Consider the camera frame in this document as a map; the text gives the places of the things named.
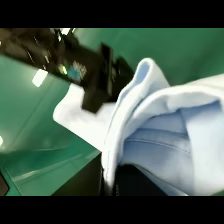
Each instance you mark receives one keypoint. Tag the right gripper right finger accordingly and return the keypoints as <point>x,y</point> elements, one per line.
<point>133,183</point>

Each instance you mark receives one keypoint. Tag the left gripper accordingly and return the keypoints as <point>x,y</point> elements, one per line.
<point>100,73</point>

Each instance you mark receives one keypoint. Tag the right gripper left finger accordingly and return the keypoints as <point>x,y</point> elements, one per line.
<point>85,181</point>

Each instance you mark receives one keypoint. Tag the light blue shirt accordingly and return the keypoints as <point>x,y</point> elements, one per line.
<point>173,133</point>

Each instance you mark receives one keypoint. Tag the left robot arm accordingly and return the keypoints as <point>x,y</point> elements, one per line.
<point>30,46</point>

